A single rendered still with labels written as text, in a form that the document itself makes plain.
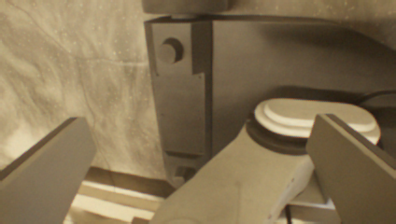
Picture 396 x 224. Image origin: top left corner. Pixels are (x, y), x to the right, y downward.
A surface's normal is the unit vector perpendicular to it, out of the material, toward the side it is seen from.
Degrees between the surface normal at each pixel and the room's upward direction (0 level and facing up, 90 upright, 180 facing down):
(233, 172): 90
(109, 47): 0
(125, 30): 0
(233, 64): 0
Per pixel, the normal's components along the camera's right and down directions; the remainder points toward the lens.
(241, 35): -0.21, 0.51
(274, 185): -0.02, -0.86
